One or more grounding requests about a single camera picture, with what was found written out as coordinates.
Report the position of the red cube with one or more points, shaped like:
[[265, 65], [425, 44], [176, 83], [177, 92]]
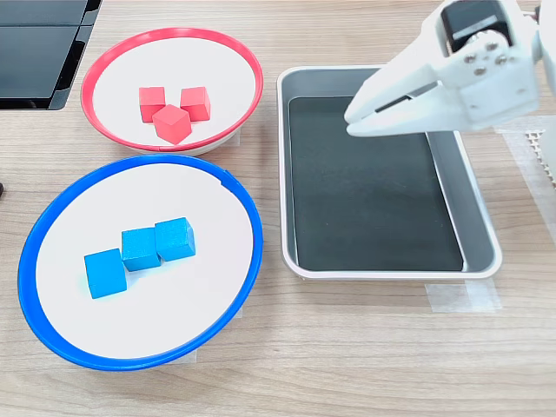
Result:
[[172, 125], [195, 103], [150, 97]]

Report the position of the blue cube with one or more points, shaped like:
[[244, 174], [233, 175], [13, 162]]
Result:
[[139, 249], [175, 239], [105, 273]]

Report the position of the black tray mat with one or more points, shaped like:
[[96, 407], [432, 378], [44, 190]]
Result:
[[369, 208]]

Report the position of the steel tray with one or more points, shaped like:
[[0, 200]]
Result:
[[478, 243]]

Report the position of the red-rimmed white plate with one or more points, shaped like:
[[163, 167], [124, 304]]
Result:
[[117, 65]]

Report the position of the black glossy panel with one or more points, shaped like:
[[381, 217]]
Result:
[[35, 52]]

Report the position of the blue-rimmed white plate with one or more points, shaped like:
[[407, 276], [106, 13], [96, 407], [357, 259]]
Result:
[[87, 326]]

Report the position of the pale perforated base plate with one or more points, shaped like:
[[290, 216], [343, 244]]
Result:
[[538, 147]]

